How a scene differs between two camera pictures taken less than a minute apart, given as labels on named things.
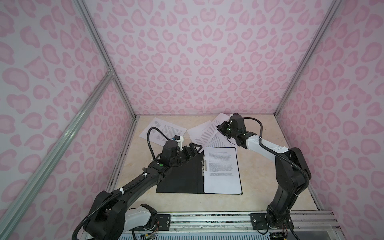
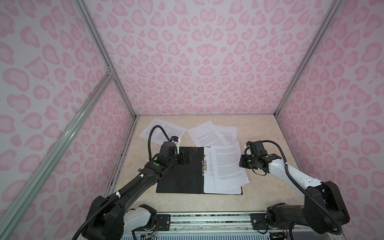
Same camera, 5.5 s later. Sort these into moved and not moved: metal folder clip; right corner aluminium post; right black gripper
Moved: right black gripper
Not moved: metal folder clip; right corner aluminium post
